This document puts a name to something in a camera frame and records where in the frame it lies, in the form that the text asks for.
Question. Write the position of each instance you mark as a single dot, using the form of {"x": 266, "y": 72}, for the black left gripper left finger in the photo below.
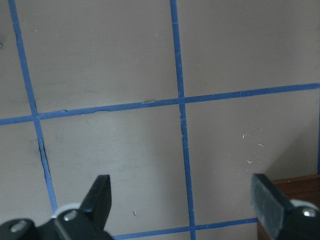
{"x": 86, "y": 222}

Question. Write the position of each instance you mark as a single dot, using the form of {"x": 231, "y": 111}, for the dark wooden drawer cabinet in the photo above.
{"x": 300, "y": 197}

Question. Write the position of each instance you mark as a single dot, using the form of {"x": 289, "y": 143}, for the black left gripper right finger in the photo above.
{"x": 275, "y": 205}

